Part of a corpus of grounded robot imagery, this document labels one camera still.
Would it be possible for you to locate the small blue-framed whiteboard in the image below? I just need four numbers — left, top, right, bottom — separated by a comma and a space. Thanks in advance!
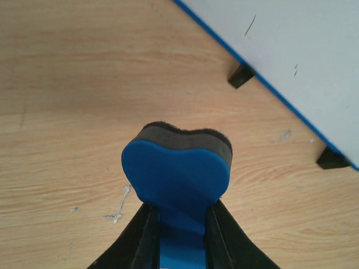
177, 1, 358, 169

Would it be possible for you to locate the blue whiteboard eraser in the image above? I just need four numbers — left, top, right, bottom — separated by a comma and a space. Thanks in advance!
121, 122, 233, 268

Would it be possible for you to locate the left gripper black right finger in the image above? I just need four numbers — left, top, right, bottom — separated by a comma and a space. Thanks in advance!
204, 200, 279, 269

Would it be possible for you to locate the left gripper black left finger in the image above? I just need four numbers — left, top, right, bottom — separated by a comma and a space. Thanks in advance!
89, 203, 159, 269

